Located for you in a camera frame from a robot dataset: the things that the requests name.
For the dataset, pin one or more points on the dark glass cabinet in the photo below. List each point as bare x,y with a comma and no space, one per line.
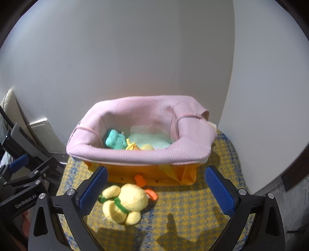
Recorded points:
295,179

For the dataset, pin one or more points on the yellow toy cup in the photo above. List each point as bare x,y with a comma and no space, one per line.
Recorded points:
131,146

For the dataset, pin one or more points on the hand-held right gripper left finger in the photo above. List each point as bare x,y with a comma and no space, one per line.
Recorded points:
93,190

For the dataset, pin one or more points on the yellow plush duck green scarf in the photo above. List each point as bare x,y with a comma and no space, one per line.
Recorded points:
130,200

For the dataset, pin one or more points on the yellow blue checked blanket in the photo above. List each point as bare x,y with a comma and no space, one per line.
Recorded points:
183,205

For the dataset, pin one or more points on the orange bin with pink liner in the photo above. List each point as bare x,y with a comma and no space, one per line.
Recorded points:
144,155

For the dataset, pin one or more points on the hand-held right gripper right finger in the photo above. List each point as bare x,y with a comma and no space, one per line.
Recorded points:
221,190

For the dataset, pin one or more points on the beige cushion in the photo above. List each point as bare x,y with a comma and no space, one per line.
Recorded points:
10,103

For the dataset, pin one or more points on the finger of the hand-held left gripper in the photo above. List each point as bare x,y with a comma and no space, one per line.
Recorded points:
19,162
41,171

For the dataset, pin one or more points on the black folded stand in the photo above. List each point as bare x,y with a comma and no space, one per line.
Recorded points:
29,147

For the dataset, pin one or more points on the orange plastic basket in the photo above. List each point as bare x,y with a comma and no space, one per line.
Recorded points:
144,173

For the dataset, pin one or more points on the teal plush toy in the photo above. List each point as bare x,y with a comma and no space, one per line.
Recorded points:
114,141

